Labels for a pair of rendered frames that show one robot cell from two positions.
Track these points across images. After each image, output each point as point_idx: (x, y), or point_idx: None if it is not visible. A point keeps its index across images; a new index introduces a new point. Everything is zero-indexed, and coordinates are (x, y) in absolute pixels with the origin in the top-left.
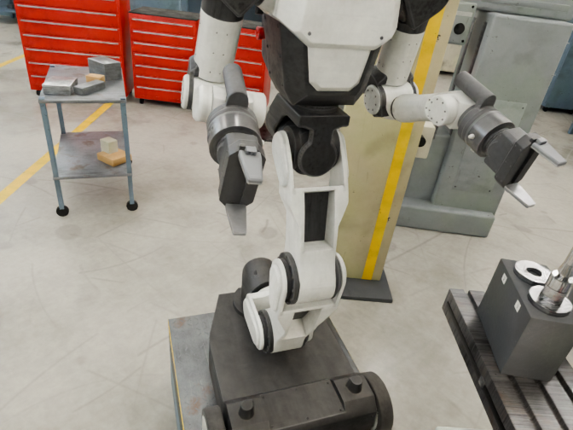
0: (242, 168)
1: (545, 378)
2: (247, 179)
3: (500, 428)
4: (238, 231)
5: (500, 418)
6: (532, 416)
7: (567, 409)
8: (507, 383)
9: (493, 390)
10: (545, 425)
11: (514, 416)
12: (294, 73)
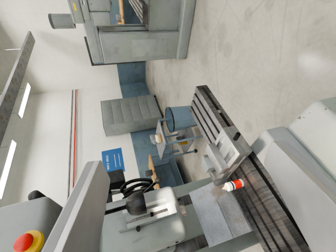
0: (76, 205)
1: (275, 251)
2: (89, 163)
3: (289, 213)
4: (270, 150)
5: (289, 219)
6: (274, 222)
7: (264, 231)
8: (290, 244)
9: (297, 238)
10: (267, 217)
11: (278, 218)
12: None
